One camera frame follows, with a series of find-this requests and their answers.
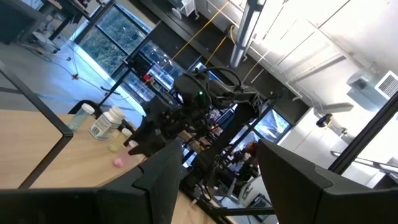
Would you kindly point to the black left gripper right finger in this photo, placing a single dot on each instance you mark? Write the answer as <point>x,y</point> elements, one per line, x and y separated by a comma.
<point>295,186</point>

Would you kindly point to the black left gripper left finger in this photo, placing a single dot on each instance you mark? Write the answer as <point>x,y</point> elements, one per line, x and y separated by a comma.
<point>146,199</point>

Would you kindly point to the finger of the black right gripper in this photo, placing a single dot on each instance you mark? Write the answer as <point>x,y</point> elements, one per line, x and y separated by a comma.
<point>141,135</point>
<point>152,147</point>

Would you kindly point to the yellow-green vial white cap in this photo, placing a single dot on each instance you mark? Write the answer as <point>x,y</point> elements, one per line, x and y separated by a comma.
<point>116,143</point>

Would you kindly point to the pink vial white cap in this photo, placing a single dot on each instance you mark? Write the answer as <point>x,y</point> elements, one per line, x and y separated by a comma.
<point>122,160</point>

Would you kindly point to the large white labelled bottle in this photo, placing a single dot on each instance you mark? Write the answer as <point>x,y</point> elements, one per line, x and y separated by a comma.
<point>104,126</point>

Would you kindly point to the light blue vial white cap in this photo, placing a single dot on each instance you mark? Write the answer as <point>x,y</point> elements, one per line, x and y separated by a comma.
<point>77,119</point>

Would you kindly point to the black arched chair back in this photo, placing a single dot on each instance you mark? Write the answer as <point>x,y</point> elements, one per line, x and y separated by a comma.
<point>99,111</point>

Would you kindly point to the person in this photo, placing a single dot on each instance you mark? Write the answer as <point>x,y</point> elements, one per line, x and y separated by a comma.
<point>251,149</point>

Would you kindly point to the black monitor on stand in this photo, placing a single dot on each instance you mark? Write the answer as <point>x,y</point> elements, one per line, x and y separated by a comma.
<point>141,63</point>

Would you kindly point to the white ceiling pipe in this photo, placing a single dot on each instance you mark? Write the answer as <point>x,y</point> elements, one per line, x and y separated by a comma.
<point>247,31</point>

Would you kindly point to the white air vent unit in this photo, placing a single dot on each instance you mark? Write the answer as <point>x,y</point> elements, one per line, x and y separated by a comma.
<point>387,85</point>

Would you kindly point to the black table frame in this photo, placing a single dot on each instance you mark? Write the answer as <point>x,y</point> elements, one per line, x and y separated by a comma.
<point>363,137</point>

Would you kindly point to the wooden shelf with black frame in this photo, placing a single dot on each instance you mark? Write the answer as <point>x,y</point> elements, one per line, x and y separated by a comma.
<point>18,146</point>

